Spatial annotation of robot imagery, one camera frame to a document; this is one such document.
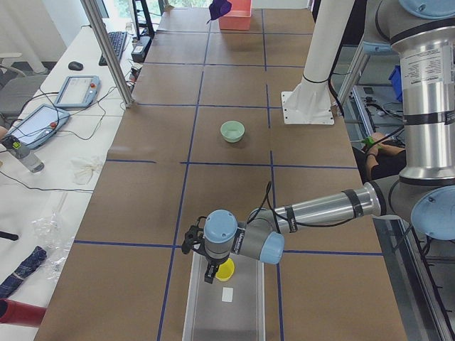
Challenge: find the green handheld object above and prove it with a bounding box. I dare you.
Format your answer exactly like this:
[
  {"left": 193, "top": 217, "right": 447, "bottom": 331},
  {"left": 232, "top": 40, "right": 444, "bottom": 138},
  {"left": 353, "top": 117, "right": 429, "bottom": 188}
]
[{"left": 361, "top": 136, "right": 375, "bottom": 148}]

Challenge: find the clear water bottle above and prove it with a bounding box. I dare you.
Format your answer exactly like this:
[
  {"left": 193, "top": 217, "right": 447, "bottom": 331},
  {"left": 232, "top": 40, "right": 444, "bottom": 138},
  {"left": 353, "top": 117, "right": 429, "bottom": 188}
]
[{"left": 1, "top": 134, "right": 44, "bottom": 173}]

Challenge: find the black computer mouse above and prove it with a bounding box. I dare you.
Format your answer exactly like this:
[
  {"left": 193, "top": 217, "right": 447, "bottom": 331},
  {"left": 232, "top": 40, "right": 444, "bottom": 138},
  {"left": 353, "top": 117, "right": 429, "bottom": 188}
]
[{"left": 68, "top": 61, "right": 84, "bottom": 71}]

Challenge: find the folded dark blue umbrella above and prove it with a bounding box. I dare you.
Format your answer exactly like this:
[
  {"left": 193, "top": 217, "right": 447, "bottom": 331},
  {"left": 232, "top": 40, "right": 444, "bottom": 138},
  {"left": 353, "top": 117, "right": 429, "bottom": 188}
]
[{"left": 1, "top": 246, "right": 47, "bottom": 298}]

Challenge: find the aluminium frame post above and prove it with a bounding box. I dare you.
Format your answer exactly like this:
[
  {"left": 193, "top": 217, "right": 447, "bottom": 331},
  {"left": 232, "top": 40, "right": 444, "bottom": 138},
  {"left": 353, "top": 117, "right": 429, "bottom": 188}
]
[{"left": 80, "top": 0, "right": 134, "bottom": 108}]

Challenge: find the teach pendant tablet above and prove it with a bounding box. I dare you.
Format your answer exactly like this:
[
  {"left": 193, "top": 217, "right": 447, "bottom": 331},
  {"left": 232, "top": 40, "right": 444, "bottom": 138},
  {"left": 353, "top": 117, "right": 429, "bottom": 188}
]
[
  {"left": 54, "top": 75, "right": 100, "bottom": 110},
  {"left": 9, "top": 104, "right": 70, "bottom": 149}
]

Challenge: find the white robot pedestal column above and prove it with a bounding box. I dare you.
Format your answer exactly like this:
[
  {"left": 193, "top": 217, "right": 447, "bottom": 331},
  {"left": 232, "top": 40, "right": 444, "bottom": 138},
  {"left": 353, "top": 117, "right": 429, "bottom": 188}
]
[{"left": 282, "top": 0, "right": 355, "bottom": 125}]

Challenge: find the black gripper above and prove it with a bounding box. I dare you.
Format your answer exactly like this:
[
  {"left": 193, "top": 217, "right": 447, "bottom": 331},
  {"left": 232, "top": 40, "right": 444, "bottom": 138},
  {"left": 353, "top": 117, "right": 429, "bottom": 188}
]
[{"left": 204, "top": 260, "right": 222, "bottom": 284}]

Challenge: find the yellow plastic cup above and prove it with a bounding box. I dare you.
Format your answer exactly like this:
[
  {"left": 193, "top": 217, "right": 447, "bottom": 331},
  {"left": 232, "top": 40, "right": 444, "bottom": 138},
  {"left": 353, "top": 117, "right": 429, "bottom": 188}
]
[{"left": 215, "top": 258, "right": 235, "bottom": 282}]

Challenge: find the coral pink bin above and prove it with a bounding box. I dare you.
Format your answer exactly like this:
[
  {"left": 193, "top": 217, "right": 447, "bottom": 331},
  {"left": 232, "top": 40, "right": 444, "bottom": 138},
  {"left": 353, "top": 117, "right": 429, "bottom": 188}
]
[{"left": 218, "top": 0, "right": 252, "bottom": 31}]

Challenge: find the black keyboard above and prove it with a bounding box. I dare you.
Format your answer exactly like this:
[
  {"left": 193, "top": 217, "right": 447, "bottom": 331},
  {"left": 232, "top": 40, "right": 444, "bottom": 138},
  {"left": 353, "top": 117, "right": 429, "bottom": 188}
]
[{"left": 107, "top": 31, "right": 128, "bottom": 61}]

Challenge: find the crumpled clear plastic wrap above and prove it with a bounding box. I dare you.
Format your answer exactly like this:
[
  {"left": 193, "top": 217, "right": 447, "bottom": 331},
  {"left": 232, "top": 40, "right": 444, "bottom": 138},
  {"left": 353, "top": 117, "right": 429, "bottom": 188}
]
[{"left": 32, "top": 213, "right": 74, "bottom": 283}]

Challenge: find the purple cloth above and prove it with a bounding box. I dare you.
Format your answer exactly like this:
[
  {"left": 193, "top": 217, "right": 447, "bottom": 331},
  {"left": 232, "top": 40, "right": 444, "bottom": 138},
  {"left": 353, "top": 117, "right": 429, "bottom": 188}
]
[{"left": 208, "top": 0, "right": 232, "bottom": 23}]

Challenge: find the black power box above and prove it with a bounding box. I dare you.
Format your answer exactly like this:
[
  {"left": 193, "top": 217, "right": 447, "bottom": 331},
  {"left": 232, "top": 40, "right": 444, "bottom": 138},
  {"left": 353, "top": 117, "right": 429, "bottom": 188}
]
[{"left": 131, "top": 36, "right": 152, "bottom": 63}]

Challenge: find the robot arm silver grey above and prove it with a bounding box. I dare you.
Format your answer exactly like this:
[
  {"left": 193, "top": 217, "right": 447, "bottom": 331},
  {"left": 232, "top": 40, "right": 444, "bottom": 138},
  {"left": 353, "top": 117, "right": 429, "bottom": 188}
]
[{"left": 182, "top": 1, "right": 454, "bottom": 282}]

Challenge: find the red cylinder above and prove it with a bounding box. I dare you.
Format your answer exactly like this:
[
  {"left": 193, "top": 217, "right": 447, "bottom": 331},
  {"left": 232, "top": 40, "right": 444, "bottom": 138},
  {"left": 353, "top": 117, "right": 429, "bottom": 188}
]
[{"left": 1, "top": 298, "right": 46, "bottom": 328}]

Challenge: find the mint green bowl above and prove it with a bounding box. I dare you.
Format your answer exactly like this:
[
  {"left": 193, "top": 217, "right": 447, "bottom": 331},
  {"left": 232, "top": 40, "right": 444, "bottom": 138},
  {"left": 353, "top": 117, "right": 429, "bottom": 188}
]
[{"left": 220, "top": 121, "right": 245, "bottom": 143}]

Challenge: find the far teach pendant tablet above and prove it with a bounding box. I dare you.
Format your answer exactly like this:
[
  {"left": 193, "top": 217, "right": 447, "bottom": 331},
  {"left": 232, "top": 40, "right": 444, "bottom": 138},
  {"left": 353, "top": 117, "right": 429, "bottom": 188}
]
[{"left": 54, "top": 75, "right": 100, "bottom": 110}]

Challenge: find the clear plastic storage box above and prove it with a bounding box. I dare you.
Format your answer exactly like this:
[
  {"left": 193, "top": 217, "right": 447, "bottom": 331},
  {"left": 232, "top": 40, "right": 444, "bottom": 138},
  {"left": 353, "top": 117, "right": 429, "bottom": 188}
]
[{"left": 182, "top": 254, "right": 266, "bottom": 341}]

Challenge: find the near teach pendant tablet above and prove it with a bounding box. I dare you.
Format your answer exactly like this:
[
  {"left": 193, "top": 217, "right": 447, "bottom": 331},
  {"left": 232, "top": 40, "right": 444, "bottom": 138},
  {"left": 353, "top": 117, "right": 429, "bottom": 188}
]
[{"left": 9, "top": 104, "right": 70, "bottom": 149}]

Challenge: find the grey office chair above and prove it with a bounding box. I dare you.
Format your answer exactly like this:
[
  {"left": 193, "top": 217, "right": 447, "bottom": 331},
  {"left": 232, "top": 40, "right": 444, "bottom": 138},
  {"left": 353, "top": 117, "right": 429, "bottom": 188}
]
[{"left": 1, "top": 53, "right": 47, "bottom": 123}]

